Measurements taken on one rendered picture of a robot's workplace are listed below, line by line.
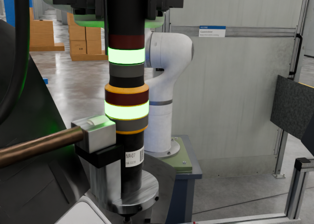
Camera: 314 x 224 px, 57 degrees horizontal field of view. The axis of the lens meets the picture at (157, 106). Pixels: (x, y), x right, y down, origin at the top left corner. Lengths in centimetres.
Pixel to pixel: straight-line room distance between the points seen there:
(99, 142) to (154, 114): 74
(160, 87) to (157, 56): 10
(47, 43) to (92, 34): 209
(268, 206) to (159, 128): 166
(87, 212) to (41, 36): 928
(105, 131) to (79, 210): 8
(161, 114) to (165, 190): 54
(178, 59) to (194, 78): 130
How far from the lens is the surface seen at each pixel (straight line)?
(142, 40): 27
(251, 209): 246
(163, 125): 101
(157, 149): 104
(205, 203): 242
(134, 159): 30
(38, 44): 956
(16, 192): 28
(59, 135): 25
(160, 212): 44
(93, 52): 793
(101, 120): 27
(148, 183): 33
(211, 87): 231
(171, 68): 95
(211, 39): 222
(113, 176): 29
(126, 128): 28
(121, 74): 27
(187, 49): 95
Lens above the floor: 146
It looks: 20 degrees down
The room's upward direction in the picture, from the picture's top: 2 degrees clockwise
